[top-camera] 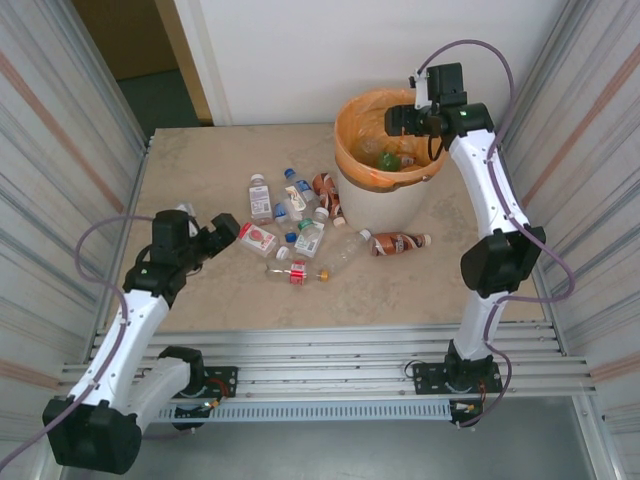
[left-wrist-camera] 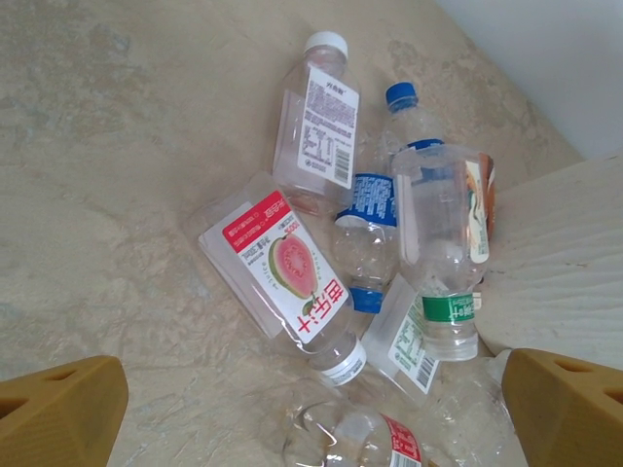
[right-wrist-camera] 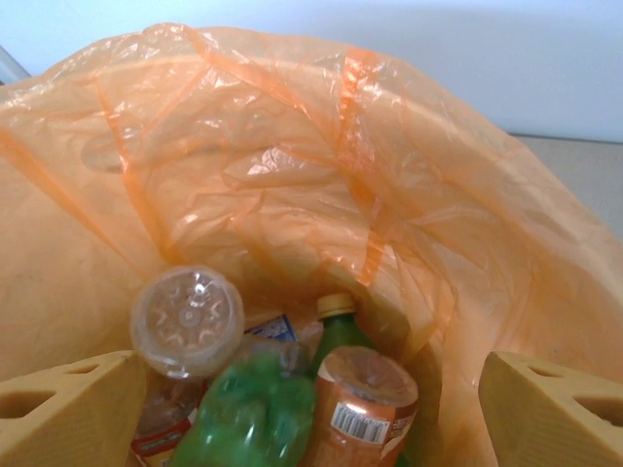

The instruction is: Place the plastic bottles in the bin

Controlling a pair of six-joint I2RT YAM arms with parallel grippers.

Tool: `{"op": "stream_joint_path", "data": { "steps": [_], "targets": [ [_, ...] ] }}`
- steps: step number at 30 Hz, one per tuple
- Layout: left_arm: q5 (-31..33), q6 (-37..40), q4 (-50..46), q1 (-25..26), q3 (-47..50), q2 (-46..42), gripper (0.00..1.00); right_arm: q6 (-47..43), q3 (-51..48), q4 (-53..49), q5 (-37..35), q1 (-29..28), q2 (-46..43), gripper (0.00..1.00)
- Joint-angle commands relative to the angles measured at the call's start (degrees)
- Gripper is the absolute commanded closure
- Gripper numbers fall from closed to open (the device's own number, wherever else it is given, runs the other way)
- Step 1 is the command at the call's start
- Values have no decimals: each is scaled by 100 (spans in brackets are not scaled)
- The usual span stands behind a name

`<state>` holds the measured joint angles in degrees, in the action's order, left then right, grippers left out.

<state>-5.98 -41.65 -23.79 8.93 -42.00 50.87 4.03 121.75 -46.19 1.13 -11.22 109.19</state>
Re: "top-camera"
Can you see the white door frame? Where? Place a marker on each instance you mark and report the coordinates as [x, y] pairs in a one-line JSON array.
[[200, 50]]

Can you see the clear bottle red label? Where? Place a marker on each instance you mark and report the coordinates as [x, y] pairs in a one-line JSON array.
[[299, 272]]

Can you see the large clear unlabelled bottle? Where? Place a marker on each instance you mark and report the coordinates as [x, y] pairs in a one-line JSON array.
[[345, 250]]

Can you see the blue cap blue label bottle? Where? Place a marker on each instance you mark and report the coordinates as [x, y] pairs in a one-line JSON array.
[[302, 187]]

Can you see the brown wooden door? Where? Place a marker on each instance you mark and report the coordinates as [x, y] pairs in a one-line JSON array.
[[125, 35]]

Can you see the clear bottle green white label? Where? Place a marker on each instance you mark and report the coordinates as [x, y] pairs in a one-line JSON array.
[[307, 240]]

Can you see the square bottle round red label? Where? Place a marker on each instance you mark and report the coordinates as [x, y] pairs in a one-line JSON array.
[[257, 237]]

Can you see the aluminium rail frame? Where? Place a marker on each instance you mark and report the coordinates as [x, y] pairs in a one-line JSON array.
[[325, 350]]

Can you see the orange plastic bin liner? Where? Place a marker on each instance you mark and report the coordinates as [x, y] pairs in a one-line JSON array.
[[350, 125]]

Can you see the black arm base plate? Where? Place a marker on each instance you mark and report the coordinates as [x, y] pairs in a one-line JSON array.
[[425, 380], [225, 372]]

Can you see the brown white swirl label bottle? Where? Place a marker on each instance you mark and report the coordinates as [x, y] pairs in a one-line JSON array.
[[407, 160]]

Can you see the brown label bottle white cap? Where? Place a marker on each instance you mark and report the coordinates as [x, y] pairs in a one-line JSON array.
[[395, 244]]

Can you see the green bottle with white label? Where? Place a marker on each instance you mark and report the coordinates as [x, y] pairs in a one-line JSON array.
[[387, 161]]

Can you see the clear bottle orange green label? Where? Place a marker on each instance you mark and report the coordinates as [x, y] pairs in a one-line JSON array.
[[295, 197]]

